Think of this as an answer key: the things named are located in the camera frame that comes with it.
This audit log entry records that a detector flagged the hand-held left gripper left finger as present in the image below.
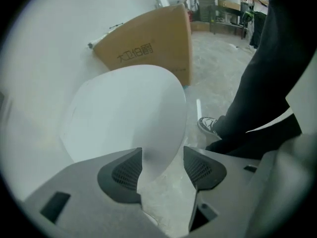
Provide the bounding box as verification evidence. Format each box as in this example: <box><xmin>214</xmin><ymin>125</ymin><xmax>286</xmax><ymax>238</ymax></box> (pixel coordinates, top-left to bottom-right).
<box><xmin>24</xmin><ymin>147</ymin><xmax>159</xmax><ymax>238</ymax></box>

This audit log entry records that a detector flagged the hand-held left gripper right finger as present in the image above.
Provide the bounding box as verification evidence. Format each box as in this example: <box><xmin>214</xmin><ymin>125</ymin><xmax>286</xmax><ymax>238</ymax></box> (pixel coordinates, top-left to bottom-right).
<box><xmin>184</xmin><ymin>146</ymin><xmax>260</xmax><ymax>233</ymax></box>

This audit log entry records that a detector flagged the person's right shoe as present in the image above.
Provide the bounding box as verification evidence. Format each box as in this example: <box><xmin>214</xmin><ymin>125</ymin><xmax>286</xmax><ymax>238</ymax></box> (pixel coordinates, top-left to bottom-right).
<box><xmin>197</xmin><ymin>117</ymin><xmax>222</xmax><ymax>141</ymax></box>

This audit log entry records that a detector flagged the white sealant tube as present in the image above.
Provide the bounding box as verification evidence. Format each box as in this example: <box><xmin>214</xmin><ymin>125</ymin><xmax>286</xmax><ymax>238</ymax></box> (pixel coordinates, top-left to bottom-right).
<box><xmin>88</xmin><ymin>32</ymin><xmax>110</xmax><ymax>50</ymax></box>

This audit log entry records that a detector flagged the wooden workbench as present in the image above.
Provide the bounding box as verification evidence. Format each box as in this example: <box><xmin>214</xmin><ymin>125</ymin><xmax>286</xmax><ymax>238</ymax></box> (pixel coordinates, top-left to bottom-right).
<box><xmin>192</xmin><ymin>5</ymin><xmax>250</xmax><ymax>39</ymax></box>

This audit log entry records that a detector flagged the large cardboard box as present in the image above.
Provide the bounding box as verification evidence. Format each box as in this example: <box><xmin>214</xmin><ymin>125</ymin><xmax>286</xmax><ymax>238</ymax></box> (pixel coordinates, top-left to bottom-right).
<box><xmin>93</xmin><ymin>3</ymin><xmax>194</xmax><ymax>86</ymax></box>

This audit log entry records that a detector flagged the black office chair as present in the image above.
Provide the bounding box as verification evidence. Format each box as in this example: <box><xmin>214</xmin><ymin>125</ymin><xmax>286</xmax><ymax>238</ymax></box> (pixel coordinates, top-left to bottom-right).
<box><xmin>240</xmin><ymin>0</ymin><xmax>270</xmax><ymax>52</ymax></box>

